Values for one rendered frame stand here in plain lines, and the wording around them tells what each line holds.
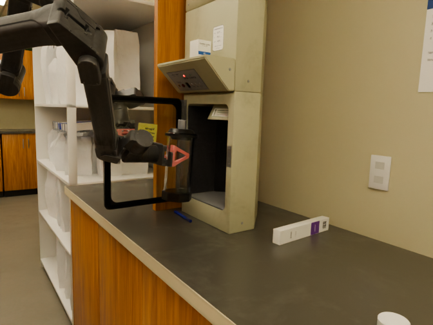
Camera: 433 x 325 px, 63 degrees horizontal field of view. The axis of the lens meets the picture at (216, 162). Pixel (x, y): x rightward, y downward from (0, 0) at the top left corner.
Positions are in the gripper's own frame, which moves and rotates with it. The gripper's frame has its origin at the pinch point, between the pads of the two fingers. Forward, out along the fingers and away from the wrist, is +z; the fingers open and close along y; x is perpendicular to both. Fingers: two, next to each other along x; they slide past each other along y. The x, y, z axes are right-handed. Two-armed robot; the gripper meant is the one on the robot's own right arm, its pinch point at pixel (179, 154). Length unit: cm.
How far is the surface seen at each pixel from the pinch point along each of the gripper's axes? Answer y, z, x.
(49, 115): 210, 6, -8
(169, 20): 23, 6, -49
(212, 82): -8.7, 5.0, -24.0
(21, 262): 231, -9, 120
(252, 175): -14.5, 20.7, 5.4
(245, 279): -41.5, -4.2, 26.4
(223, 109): -4.1, 14.3, -16.4
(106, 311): 31, -10, 68
